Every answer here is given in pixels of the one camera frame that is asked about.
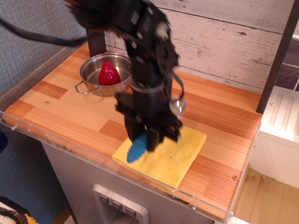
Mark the yellow object at corner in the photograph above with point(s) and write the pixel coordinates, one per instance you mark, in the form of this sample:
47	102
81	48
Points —
24	219

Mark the silver toy cabinet front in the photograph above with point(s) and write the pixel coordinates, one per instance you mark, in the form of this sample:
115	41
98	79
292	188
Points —
97	196

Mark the small steel pan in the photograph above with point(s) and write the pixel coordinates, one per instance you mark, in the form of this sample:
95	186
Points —
90	70

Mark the dark vertical post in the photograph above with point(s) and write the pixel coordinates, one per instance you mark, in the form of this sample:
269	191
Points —
279	57

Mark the red toy pepper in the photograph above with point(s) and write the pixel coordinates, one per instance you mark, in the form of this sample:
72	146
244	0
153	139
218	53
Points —
108	75

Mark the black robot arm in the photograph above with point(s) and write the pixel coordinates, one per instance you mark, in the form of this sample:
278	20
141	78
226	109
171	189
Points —
146	33

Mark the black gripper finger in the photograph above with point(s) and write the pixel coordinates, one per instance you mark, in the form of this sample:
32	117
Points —
155	135
135	127

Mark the white toy sink unit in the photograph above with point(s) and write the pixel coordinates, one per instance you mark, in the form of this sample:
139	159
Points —
275	153

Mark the blue handled metal spoon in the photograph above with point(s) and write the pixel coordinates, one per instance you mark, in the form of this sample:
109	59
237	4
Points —
139	145

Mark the yellow folded cloth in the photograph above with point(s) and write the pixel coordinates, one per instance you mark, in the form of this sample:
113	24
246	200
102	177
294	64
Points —
170	161

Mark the clear acrylic edge guard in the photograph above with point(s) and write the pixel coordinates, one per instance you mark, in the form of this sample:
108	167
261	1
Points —
208	188

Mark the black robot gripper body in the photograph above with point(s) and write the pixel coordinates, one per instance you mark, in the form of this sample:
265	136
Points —
151	83

